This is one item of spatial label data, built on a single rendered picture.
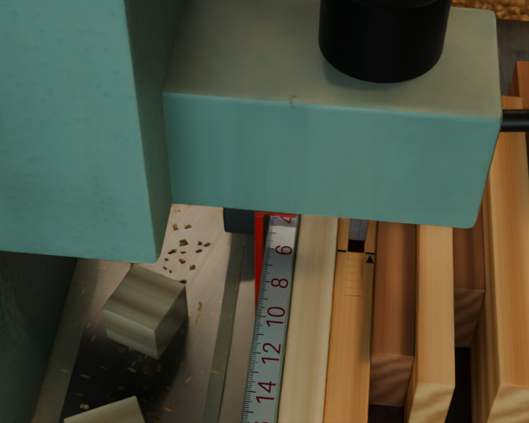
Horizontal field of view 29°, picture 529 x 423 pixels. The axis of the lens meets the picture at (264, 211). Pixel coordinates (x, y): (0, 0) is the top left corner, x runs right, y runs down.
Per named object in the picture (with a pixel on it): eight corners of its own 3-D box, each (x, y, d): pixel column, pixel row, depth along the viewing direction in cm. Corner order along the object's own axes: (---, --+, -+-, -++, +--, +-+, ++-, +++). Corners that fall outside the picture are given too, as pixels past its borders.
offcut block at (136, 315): (107, 337, 64) (101, 308, 62) (138, 293, 67) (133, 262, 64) (158, 361, 63) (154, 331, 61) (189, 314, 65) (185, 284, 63)
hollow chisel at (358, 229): (365, 241, 50) (374, 174, 47) (348, 239, 51) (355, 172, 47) (366, 227, 51) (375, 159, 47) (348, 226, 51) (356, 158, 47)
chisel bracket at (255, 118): (470, 253, 46) (505, 118, 39) (164, 227, 46) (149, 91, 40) (467, 138, 50) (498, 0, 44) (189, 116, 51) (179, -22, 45)
